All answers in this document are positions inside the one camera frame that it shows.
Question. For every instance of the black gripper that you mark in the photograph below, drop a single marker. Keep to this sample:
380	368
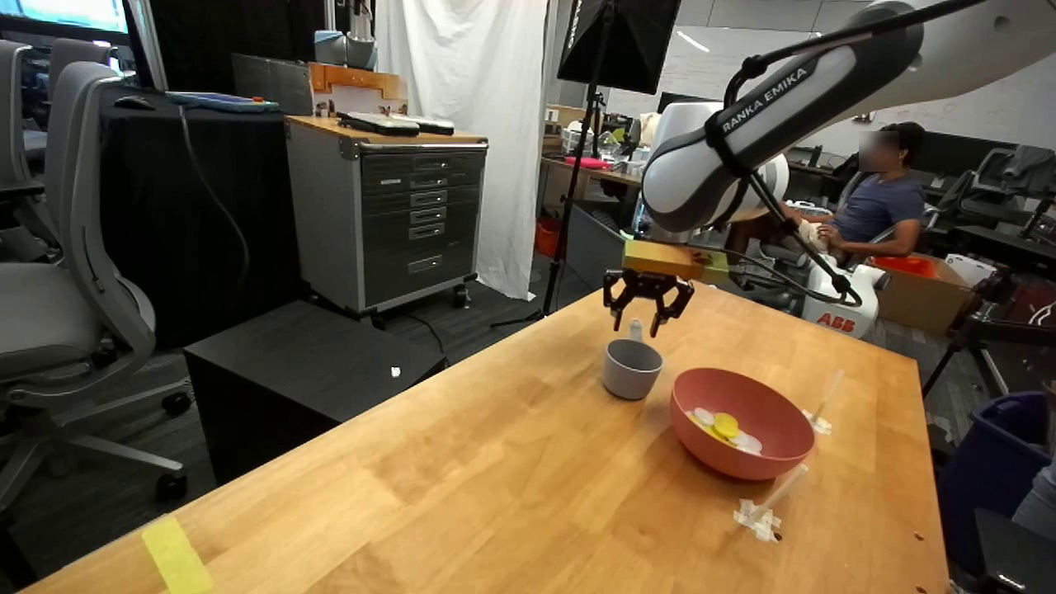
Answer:
647	285

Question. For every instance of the yellow white food pieces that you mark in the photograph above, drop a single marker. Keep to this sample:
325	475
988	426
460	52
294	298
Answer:
726	426

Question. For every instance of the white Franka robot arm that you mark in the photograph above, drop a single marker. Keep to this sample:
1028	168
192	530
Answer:
769	102

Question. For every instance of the pink bowl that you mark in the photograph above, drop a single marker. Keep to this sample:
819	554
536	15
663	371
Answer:
759	455

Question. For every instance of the black light stand pole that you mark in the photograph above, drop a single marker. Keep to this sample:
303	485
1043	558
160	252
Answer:
571	185

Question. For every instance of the white container red letters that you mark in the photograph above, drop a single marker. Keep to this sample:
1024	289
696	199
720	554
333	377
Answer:
854	313

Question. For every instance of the white curtain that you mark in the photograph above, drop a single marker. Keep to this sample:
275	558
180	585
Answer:
473	133

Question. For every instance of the white stick with fluffy end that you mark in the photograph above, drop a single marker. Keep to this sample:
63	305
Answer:
759	518

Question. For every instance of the seated person blue shirt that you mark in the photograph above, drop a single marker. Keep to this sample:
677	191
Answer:
878	215

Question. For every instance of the black softbox light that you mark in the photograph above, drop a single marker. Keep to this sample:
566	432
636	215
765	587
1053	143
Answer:
621	45

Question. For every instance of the grey drawer cabinet wooden top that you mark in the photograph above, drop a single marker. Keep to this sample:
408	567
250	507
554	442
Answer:
383	218

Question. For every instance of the brown cardboard box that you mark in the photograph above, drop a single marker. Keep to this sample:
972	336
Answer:
928	296

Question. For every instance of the black low platform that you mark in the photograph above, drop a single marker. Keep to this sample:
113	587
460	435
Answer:
318	356

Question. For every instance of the orange cardboard box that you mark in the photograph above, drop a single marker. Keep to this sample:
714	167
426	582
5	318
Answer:
352	86

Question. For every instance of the blue bin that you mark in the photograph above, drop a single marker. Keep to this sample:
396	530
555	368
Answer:
995	473

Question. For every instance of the grey storage bin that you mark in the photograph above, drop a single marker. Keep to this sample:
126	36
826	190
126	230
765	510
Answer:
344	52

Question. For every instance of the black draped desk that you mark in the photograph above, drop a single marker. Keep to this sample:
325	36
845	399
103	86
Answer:
199	218

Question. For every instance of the black backdrop panel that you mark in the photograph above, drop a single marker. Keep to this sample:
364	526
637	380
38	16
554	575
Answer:
234	36

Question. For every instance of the yellow tape strip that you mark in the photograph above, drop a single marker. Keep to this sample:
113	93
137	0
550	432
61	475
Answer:
176	554

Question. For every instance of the grey mesh office chair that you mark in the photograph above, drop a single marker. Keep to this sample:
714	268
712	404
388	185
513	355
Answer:
86	252

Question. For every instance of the monitor with bright screen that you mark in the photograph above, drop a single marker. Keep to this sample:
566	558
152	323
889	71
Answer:
67	15

